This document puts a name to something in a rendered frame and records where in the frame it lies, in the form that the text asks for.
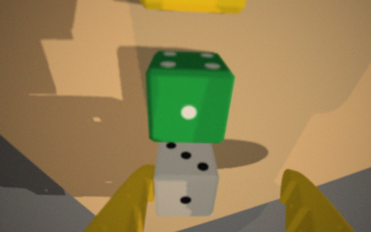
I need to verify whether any tan mat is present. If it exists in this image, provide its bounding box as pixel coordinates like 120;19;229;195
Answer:
0;0;371;232

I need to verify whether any yellow die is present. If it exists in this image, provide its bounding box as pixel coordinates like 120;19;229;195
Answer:
140;0;246;14

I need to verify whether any white die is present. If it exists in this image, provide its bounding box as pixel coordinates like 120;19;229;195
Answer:
154;142;220;217

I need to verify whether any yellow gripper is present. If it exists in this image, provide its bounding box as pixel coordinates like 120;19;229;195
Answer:
83;165;355;232

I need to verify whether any green die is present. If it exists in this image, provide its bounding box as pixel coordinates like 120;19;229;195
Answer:
145;51;235;143

